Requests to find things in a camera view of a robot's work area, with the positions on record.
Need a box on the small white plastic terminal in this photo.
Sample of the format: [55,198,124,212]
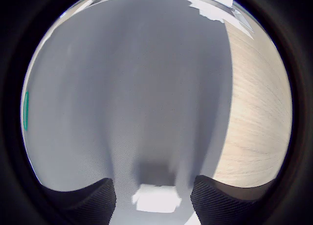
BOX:
[132,183,182,214]

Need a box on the white tape piece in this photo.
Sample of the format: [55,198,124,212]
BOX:
[187,0,233,23]

